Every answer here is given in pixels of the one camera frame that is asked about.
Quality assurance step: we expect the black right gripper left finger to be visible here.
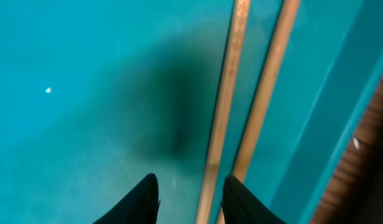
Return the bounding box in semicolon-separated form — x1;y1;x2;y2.
93;173;160;224

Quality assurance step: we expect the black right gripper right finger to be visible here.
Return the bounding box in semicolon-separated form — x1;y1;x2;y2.
221;175;285;224

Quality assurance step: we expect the wooden chopstick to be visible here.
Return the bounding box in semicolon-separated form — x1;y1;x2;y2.
195;0;251;224
216;0;301;224

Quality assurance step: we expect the teal plastic tray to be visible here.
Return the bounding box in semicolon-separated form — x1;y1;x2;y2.
0;0;383;223

